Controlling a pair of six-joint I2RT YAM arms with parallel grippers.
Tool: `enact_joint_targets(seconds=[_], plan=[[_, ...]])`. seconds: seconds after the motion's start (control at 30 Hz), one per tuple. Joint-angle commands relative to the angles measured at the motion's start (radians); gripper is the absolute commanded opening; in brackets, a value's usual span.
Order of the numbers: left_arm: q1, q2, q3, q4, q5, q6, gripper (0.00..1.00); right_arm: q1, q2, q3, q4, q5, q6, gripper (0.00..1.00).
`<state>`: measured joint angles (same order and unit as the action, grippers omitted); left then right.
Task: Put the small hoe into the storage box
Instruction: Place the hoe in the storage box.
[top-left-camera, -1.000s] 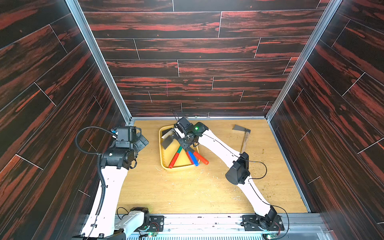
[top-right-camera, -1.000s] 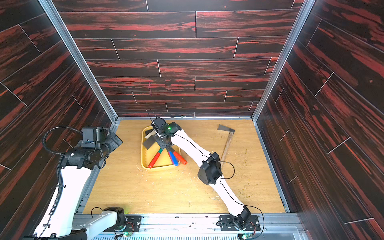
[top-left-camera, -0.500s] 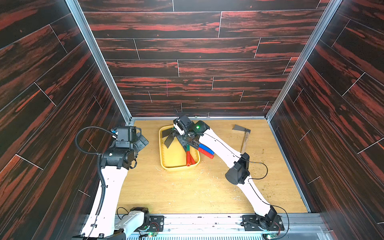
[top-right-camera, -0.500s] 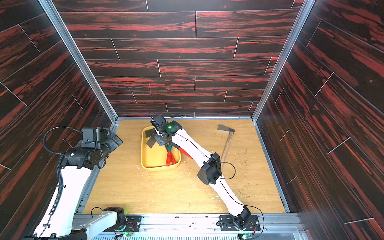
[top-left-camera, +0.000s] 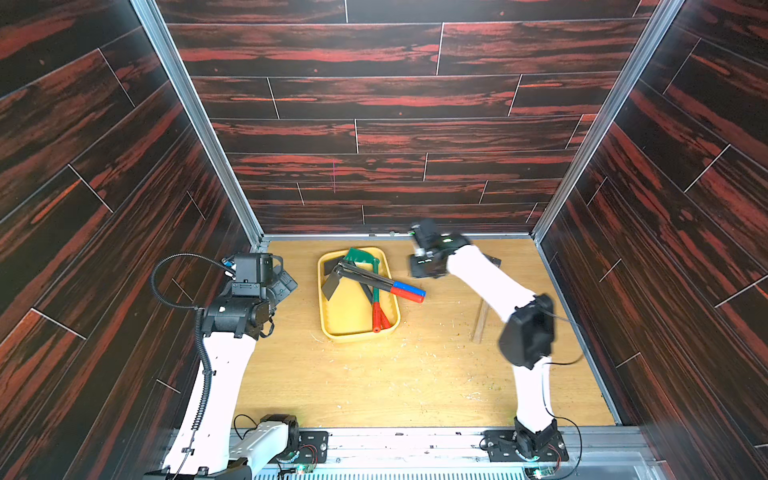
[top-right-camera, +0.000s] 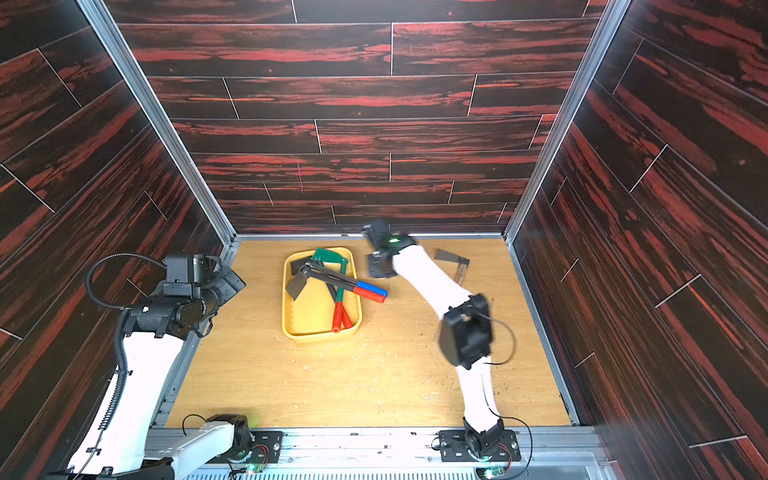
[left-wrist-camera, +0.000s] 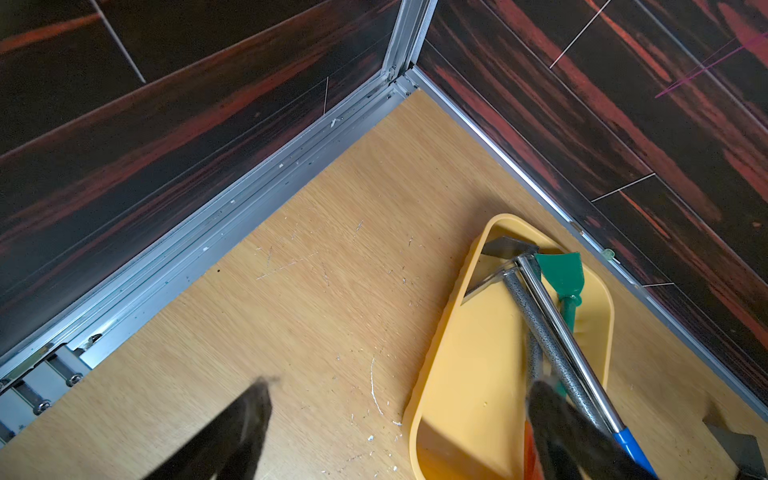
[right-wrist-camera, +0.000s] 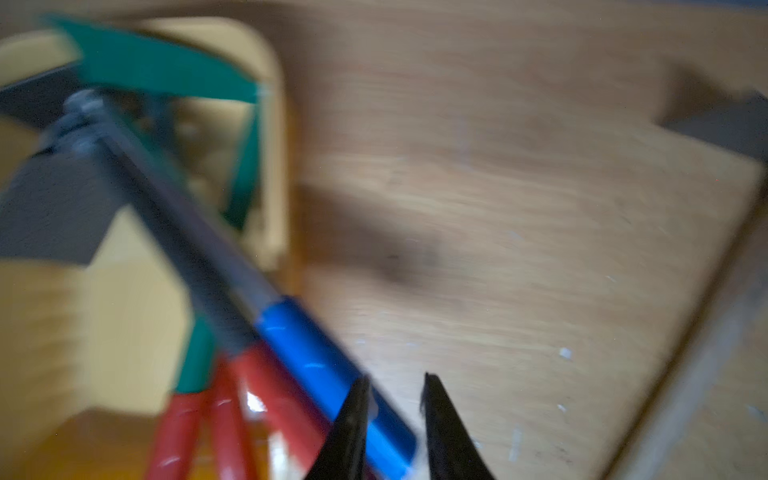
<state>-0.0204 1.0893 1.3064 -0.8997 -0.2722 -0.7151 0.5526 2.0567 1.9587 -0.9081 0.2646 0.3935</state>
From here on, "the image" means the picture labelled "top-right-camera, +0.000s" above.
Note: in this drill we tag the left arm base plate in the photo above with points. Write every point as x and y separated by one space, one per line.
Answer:
265 448

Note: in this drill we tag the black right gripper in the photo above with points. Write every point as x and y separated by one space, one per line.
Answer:
380 264

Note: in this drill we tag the dark hoe red grip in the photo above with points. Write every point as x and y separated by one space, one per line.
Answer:
342 285

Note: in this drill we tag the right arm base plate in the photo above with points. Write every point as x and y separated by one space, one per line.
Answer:
454 447

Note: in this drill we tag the yellow plastic storage tray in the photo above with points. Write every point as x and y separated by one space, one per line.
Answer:
310 317

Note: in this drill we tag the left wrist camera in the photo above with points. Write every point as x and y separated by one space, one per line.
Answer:
186 274

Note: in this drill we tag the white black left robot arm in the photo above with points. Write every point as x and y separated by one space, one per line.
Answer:
148 340

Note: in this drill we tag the green hoe red grip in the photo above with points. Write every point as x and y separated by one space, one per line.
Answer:
341 319

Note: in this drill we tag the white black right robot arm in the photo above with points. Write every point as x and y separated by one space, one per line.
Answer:
465 328

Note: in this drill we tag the black hoe red grip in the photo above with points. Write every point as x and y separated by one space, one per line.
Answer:
330 268

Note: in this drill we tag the wooden handle hoe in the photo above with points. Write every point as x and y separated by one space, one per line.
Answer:
461 262

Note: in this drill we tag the steel hoe blue grip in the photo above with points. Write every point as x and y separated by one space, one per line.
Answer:
360 283

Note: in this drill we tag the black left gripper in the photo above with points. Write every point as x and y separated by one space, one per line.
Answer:
226 287

